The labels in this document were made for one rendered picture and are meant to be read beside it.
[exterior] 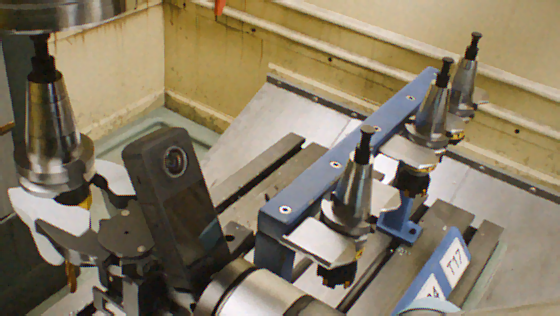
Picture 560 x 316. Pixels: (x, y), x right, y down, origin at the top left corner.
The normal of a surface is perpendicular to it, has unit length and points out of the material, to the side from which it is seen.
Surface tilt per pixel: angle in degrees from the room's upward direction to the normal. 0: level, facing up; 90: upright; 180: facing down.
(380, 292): 0
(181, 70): 90
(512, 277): 24
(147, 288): 91
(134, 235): 0
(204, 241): 61
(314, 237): 0
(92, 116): 90
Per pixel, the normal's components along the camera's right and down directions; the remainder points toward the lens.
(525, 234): -0.14, -0.56
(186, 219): 0.74, -0.03
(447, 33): -0.56, 0.43
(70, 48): 0.82, 0.40
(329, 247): 0.10, -0.81
